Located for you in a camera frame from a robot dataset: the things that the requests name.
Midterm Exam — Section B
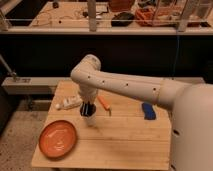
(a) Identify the blue hanging cable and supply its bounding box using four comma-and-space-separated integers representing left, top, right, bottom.
171, 33, 181, 81

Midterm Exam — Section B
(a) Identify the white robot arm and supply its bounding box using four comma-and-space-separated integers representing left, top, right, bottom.
71, 54, 213, 171

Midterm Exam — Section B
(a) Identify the black bowl on shelf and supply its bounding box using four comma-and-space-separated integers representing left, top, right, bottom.
111, 12, 134, 27

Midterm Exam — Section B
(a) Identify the blue eraser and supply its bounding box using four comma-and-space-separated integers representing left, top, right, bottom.
142, 103, 156, 120

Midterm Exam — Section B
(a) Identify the white ceramic cup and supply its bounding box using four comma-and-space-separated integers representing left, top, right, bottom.
84, 114, 96, 127

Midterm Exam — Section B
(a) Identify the white bottle lying down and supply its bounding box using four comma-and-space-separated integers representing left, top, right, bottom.
55, 95, 82, 110

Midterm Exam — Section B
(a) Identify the orange crate on shelf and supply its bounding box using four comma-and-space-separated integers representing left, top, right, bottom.
135, 8, 173, 27

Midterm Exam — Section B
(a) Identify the orange plate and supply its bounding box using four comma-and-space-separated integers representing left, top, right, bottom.
39, 120, 77, 158

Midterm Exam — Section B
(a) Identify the orange handled tool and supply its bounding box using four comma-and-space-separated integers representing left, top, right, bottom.
97, 96, 112, 116

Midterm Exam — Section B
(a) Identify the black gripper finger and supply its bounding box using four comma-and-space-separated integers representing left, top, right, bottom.
80, 103, 87, 117
87, 104, 96, 117

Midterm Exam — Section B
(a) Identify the grey metal bracket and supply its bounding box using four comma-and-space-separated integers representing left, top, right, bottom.
0, 54, 30, 83

